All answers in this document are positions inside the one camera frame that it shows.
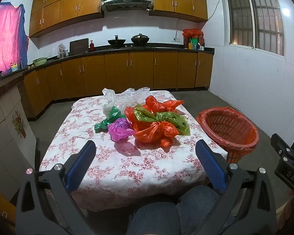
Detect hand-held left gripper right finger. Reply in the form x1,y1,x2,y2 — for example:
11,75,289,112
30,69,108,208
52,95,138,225
195,139,277,235

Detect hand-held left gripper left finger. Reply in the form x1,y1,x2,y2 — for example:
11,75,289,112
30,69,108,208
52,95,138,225
15,140,97,235

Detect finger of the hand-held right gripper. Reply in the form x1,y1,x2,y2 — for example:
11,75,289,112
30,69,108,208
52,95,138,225
271,133,294,162

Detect red plastic basket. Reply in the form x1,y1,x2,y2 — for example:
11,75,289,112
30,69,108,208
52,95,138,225
197,106,260,164

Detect olive paw-print plastic bag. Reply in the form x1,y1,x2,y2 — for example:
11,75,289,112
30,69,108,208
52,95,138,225
133,103,191,136

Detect orange plastic bag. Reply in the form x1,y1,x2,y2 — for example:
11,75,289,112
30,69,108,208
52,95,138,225
144,95,184,114
124,106,147,131
133,120,180,149

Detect person's knees in jeans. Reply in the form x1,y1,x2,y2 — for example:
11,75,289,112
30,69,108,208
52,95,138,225
176,185,236,235

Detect purple plastic bag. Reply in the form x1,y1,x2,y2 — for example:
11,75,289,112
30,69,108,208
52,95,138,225
107,117,136,142

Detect green plastic bag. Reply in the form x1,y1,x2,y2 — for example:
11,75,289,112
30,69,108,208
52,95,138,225
94,106,126,134

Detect table with floral cloth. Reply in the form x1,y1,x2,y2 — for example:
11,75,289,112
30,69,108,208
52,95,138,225
39,90,228,212

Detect white translucent plastic bag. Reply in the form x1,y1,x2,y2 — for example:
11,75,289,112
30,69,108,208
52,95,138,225
102,88,121,116

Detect person's left leg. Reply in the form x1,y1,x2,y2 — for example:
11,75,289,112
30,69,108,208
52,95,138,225
127,202,180,235

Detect clear crinkled plastic bag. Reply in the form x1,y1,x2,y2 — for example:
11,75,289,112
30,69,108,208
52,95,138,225
115,87,151,108

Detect yellow plastic object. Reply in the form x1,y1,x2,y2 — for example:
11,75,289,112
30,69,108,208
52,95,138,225
0,192,17,227

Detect row of wooden lower cabinets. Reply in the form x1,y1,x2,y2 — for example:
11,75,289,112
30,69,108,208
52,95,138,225
23,50,214,121

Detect row of wooden cabinets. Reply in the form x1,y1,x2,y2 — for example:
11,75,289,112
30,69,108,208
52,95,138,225
23,50,214,121
29,0,208,38

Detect green basin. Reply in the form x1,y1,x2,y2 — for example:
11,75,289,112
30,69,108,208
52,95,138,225
32,57,48,67

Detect dark cutting board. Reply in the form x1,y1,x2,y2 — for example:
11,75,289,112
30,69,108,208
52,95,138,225
69,38,89,55

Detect black kitchen countertop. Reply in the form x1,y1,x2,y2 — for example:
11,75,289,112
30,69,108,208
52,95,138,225
0,44,215,89

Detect barred window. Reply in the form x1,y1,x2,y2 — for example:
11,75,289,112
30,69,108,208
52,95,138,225
223,0,287,57

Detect red bag over condiment rack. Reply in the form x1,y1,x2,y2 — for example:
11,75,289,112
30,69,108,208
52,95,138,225
182,29,206,51

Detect black wok with lid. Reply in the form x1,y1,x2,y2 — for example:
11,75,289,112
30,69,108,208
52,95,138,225
131,33,150,45

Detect pink and blue cloth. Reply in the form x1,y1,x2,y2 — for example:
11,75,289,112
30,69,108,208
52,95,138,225
0,2,30,74

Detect row of wooden upper cabinets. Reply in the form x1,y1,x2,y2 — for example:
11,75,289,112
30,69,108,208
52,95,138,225
29,0,208,38

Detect white wall cable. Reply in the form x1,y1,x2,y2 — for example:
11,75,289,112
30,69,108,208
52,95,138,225
175,18,182,39

